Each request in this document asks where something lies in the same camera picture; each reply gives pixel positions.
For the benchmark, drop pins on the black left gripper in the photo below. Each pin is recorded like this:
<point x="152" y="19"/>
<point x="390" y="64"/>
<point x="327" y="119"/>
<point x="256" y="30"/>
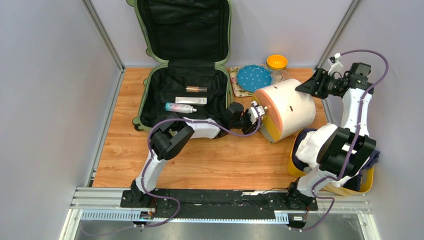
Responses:
<point x="251" y="128"/>

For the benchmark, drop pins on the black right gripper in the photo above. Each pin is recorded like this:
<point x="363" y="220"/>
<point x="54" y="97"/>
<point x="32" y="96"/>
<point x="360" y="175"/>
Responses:
<point x="310" y="86"/>

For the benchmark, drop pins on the white and orange drawer cabinet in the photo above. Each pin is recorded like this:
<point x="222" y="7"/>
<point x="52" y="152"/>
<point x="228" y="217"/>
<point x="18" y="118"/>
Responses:
<point x="286" y="111"/>

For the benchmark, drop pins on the brown cosmetic bottle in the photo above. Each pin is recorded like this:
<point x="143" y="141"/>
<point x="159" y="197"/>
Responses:
<point x="196" y="89"/>

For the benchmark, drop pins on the white garment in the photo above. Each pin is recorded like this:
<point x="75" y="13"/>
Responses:
<point x="334" y="155"/>

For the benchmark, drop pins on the blue pink spray bottle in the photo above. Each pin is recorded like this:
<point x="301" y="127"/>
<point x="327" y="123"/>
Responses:
<point x="180" y="108"/>

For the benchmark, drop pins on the yellow plastic basin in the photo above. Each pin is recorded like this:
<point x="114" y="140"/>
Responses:
<point x="294" y="169"/>

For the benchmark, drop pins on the green hard-shell suitcase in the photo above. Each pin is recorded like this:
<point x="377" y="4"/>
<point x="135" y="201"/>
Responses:
<point x="190" y="40"/>

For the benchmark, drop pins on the navy blue garment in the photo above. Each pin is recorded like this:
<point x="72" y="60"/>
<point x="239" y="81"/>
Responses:
<point x="374" y="159"/>

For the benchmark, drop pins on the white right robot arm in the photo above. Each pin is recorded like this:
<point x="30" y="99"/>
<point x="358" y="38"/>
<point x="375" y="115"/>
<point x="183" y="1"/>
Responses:
<point x="355" y="110"/>

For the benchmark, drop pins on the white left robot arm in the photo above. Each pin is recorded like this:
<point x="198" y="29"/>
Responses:
<point x="168" y="137"/>

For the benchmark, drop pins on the clear drinking glass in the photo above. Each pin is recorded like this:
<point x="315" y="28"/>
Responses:
<point x="279" y="76"/>

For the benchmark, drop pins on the blue polka dot plate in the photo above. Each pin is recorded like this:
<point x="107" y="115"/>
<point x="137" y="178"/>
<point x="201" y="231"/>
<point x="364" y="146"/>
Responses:
<point x="253" y="77"/>

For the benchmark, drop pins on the small yellow bowl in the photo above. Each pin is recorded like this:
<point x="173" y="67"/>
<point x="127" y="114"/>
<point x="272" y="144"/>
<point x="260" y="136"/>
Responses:
<point x="277" y="62"/>

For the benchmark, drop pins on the white cosmetic box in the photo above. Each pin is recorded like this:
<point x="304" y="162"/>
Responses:
<point x="201" y="101"/>

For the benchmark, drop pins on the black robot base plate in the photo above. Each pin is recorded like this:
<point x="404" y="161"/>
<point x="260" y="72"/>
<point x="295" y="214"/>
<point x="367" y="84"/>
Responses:
<point x="213" y="203"/>

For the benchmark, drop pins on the aluminium frame rail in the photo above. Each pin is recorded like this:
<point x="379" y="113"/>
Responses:
<point x="102" y="203"/>

